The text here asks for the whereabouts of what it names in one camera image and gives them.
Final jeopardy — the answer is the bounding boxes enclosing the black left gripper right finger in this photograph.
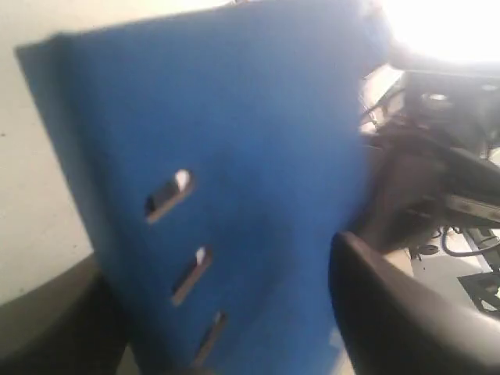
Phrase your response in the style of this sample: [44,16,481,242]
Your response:
[329,233,499,374]

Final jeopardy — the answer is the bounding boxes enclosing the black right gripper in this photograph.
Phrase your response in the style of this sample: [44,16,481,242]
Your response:
[343,129,499,254]

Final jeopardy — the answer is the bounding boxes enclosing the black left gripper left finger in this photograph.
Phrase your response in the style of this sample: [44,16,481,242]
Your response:
[1,256,128,374]

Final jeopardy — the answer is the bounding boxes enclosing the blue ring binder notebook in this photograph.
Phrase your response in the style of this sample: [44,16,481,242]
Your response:
[16,1,377,374]

